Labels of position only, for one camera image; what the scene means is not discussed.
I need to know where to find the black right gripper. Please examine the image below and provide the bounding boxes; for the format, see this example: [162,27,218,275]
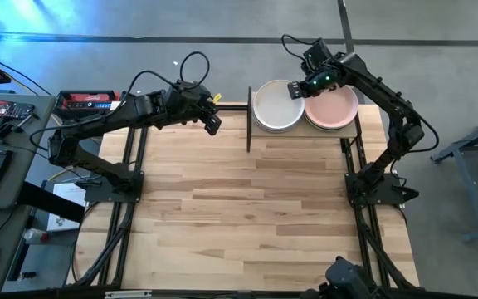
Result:
[287,66,342,100]

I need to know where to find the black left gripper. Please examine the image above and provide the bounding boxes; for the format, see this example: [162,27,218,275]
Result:
[163,93,222,136]

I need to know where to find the cream white plate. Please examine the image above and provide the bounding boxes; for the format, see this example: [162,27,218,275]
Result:
[254,79,305,130]

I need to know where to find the pink plate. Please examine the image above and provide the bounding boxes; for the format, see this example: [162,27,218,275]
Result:
[304,85,359,131]

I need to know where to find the wooden shelf with black legs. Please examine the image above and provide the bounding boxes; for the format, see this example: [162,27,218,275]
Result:
[246,86,364,154]

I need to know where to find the red and black toolbox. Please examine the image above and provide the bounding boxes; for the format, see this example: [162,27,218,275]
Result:
[54,89,123,125]

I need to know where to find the white cardboard box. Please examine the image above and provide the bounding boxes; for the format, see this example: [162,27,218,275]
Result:
[46,182,87,232]

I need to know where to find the black desk beam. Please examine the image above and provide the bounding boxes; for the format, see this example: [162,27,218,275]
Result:
[17,181,85,223]

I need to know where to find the dark grey device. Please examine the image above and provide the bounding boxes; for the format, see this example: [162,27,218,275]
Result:
[300,256,373,299]

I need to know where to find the grey desk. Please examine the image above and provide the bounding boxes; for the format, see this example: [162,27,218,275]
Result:
[0,91,57,294]

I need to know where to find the blue-grey table stand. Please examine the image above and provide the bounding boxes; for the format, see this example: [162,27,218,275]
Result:
[431,108,478,243]

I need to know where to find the red and black phone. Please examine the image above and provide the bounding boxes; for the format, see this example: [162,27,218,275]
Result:
[0,100,36,120]

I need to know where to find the black clip tool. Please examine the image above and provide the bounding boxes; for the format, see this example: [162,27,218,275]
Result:
[0,114,33,140]

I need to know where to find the clear plastic bottle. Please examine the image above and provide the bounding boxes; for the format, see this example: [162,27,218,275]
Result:
[22,228,51,245]

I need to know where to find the black aluminium extrusion frame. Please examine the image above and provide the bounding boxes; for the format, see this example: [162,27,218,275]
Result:
[66,102,251,288]
[340,136,421,291]

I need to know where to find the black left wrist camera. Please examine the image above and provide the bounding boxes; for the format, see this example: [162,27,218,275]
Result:
[175,80,207,97]

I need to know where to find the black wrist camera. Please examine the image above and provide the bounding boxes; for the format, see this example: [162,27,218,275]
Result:
[303,37,334,70]
[175,80,207,97]

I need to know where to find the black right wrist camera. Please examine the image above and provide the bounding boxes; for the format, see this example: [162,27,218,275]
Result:
[303,37,334,70]

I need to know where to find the black right camera cable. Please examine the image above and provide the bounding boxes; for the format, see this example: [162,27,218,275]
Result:
[280,33,440,154]

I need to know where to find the black camera cable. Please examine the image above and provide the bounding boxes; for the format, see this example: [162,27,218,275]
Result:
[280,33,440,154]
[29,51,212,151]

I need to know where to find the black left camera cable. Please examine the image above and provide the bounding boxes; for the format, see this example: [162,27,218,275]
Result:
[29,51,212,151]

